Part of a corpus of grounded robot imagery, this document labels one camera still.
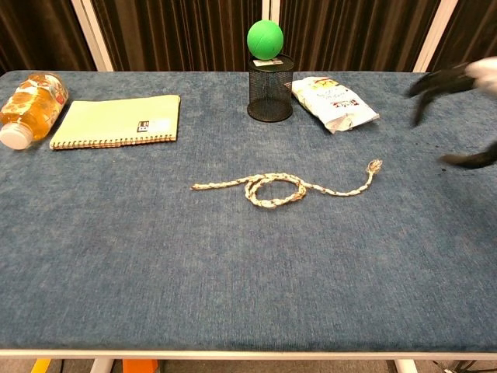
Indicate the white table frame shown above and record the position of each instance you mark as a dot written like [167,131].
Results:
[233,354]

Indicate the dark brown curtain panel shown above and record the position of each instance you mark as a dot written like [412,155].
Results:
[174,35]
[473,27]
[39,31]
[349,35]

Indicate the blue table cloth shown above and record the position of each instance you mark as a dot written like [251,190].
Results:
[194,272]

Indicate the small white green card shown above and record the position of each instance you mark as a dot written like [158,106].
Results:
[272,62]

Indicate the white partition post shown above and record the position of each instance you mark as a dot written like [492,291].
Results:
[435,39]
[270,9]
[93,39]

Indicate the amber tea plastic bottle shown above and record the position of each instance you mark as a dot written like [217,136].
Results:
[31,105]

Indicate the black mesh pen holder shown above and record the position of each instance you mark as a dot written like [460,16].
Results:
[270,93]

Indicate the orange object under table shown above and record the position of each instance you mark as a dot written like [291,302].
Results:
[140,366]

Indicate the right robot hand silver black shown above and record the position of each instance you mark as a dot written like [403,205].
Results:
[446,83]

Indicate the yellow spiral notebook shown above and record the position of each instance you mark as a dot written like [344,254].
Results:
[116,120]

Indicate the green ball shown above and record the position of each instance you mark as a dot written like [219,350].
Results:
[265,39]

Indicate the white snack bag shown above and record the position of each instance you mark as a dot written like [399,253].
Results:
[334,105]

